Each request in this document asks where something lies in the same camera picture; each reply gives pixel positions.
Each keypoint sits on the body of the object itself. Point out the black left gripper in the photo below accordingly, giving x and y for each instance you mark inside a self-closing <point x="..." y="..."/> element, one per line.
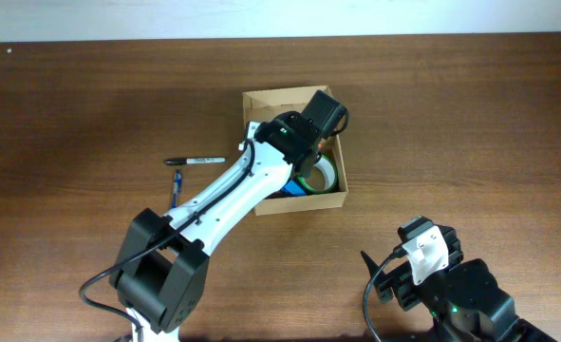
<point x="308" y="161"/>

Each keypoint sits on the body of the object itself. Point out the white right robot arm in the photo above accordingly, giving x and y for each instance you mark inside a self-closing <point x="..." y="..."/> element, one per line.
<point x="463" y="297"/>

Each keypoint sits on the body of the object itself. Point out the brown cardboard box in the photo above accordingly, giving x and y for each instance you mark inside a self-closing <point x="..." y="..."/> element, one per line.
<point x="263" y="105"/>

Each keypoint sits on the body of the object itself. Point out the black marker pen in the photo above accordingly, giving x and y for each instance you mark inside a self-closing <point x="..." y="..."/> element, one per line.
<point x="186" y="161"/>

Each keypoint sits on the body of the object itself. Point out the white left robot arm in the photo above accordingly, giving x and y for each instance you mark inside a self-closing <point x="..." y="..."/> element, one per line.
<point x="164" y="259"/>

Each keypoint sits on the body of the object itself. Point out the blue ballpoint pen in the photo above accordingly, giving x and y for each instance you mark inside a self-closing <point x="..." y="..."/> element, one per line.
<point x="177" y="184"/>

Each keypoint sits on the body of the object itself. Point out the green tape roll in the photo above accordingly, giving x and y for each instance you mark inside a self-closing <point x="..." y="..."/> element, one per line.
<point x="327" y="169"/>

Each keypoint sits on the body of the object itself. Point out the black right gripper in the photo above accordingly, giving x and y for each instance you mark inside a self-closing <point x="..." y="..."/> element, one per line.
<point x="392" y="281"/>

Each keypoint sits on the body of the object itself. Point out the blue plastic case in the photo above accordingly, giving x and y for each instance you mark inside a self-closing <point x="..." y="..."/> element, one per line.
<point x="293" y="189"/>

